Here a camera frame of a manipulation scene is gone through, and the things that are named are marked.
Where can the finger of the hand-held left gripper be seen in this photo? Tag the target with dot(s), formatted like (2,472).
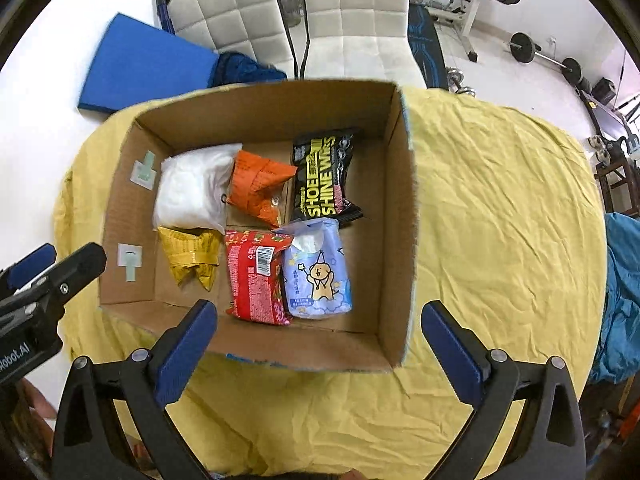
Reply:
(30,262)
(75,270)

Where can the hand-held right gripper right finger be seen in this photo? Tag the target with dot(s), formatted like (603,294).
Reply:
(452,355)

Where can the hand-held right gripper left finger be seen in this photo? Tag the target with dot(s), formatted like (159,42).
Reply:
(182,355)

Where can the yellow snack packet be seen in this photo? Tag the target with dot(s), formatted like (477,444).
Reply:
(187,255)

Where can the red snack packet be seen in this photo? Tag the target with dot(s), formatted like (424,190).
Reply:
(255,280)

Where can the cardboard box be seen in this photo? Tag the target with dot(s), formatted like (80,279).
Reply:
(395,240)

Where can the white plastic bag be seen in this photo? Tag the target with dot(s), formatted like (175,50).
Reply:
(192,190)

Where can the light blue tissue pack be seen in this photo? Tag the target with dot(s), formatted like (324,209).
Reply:
(317,275)

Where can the orange snack packet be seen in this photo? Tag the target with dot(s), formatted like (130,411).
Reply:
(255,185)

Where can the black wipes packet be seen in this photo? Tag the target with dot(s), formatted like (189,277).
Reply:
(322,175)

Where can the yellow tablecloth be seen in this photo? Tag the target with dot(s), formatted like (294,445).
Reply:
(500,235)

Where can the blue bedding pile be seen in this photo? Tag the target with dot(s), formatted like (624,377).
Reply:
(622,300)

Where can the blue foam mat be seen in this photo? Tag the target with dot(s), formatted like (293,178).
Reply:
(145,67)

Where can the brown wooden chair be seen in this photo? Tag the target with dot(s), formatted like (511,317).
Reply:
(620,175)

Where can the dark blue knit cloth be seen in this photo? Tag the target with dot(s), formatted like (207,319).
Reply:
(245,70)

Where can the chrome dumbbell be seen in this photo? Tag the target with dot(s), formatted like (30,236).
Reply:
(460,82)

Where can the black treadmill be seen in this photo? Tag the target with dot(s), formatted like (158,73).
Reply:
(607,115)

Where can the white padded chair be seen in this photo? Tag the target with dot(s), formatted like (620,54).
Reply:
(360,25)
(230,15)

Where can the black speaker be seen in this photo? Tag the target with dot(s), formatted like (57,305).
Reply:
(604,91)

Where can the black blue weight bench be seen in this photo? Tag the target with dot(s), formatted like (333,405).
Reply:
(427,45)

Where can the short barbell with black plates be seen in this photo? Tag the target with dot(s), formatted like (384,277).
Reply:
(545,57)

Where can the white barbell rack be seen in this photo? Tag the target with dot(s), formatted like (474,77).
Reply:
(465,15)

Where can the folded blue black frame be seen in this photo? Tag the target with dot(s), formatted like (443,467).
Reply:
(161,2)

